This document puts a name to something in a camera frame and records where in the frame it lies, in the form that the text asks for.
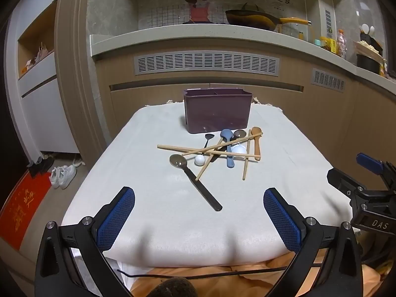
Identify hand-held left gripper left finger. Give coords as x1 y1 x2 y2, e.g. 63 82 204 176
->
35 186 136 297

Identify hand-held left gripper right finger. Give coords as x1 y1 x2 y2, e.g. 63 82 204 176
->
263 187 363 297

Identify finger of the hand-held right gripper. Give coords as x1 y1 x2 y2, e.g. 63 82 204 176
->
356 153 386 175
327 168 369 199

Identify wooden chopstick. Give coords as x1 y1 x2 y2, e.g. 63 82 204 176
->
182 132 263 156
242 130 251 180
157 144 261 158
196 138 224 181

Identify wooden spoon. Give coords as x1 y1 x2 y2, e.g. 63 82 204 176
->
250 126 263 161

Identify blue plastic spoon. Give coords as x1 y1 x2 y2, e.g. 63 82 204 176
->
220 129 236 168

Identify large white plastic spoon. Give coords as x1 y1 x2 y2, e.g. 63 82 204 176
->
231 144 248 161

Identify purple utensil holder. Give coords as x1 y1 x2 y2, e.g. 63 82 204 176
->
183 88 252 134

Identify white cloth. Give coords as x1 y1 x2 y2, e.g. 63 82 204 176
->
60 100 356 268

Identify dark furry object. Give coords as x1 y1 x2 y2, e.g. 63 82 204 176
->
148 277 198 297

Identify short grey vent grille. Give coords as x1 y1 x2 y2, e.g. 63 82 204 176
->
311 67 346 93

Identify black shoes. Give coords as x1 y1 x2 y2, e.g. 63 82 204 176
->
27 155 54 177

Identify red floor mat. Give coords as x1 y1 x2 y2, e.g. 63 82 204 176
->
0 172 52 249

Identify black pot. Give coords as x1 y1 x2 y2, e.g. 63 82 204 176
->
356 54 382 75

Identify tan basket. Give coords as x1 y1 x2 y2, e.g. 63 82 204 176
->
353 39 384 61

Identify bottle with orange cap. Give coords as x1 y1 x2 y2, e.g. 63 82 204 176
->
337 29 347 59

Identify white cabinet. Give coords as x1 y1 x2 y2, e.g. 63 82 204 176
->
6 0 81 161

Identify long grey vent grille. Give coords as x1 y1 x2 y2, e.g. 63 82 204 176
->
134 52 281 76

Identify assorted small packets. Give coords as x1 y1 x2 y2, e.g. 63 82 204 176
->
19 42 56 78

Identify thin black cable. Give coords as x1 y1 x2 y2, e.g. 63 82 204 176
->
118 266 288 280

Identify white wall appliance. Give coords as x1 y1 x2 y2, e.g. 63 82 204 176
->
319 0 337 45

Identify black wok with yellow handle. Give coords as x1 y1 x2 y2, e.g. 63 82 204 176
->
225 9 312 32

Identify cartoon wall sticker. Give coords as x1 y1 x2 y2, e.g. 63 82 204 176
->
156 0 294 25

